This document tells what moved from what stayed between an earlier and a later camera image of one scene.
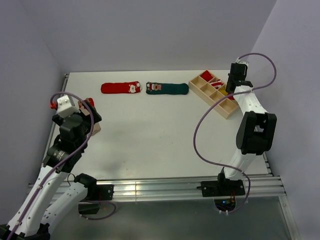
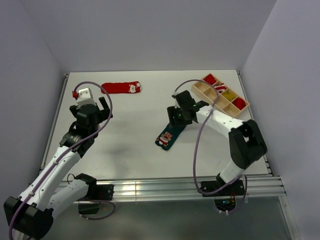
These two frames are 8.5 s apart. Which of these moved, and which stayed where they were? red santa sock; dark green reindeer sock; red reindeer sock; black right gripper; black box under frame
Moved: dark green reindeer sock; black right gripper; red reindeer sock
Stayed: red santa sock; black box under frame
